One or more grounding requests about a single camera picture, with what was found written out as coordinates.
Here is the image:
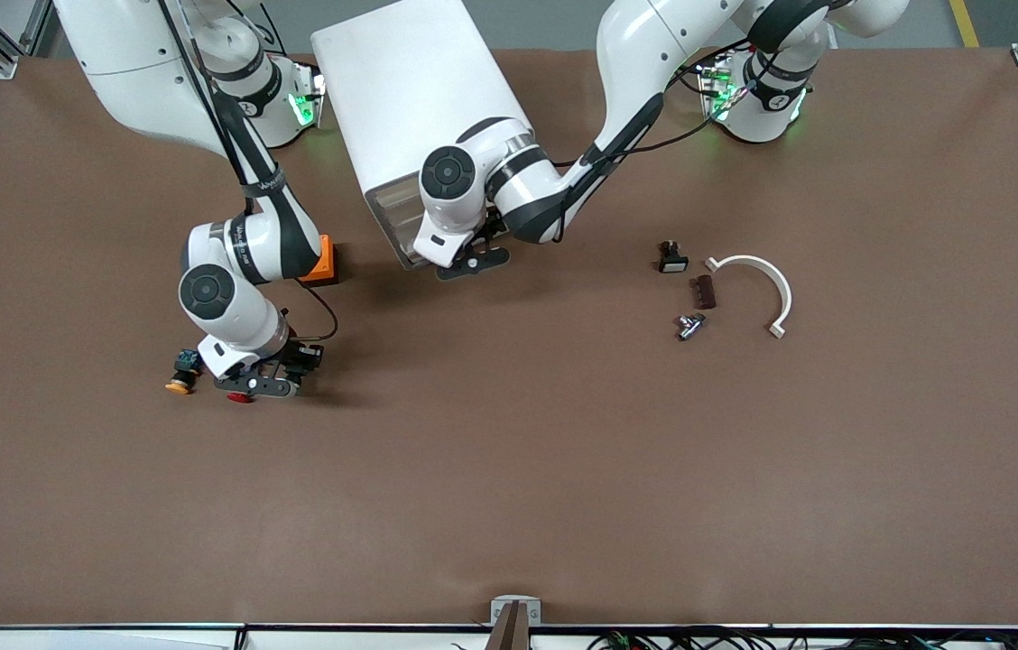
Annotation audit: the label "brown paper table cover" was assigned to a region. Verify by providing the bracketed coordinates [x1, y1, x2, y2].
[0, 47, 1018, 628]

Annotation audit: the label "white drawer cabinet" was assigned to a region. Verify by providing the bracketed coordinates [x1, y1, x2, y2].
[310, 0, 535, 270]

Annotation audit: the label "orange button enclosure box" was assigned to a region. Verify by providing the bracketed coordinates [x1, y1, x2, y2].
[300, 235, 338, 288]

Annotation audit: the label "white semicircular plastic clamp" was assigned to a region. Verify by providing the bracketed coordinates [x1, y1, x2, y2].
[705, 255, 793, 339]

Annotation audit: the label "yellow mushroom push button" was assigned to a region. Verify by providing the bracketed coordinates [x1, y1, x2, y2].
[164, 348, 205, 396]

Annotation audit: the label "tangled black cables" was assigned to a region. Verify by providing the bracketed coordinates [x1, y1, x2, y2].
[590, 627, 1018, 650]

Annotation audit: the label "white table frame rail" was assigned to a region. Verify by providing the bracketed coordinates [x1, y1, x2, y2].
[0, 623, 1018, 650]

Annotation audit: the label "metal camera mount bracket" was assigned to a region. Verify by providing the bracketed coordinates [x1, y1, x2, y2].
[486, 595, 542, 650]

